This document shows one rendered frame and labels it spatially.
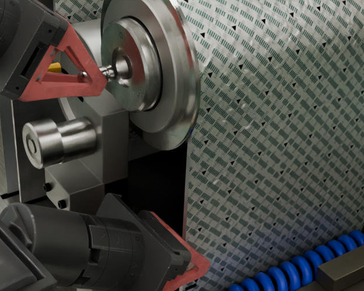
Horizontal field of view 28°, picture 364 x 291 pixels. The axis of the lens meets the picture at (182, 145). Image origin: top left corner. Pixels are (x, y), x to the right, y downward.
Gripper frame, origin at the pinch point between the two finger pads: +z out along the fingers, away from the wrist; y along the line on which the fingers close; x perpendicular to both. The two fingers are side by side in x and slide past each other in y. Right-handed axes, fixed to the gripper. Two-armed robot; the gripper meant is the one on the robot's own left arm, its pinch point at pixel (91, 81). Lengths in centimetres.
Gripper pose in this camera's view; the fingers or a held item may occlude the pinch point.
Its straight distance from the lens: 59.3
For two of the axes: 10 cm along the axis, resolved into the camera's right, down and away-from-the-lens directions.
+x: 5.1, -8.5, -0.9
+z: 6.7, 3.3, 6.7
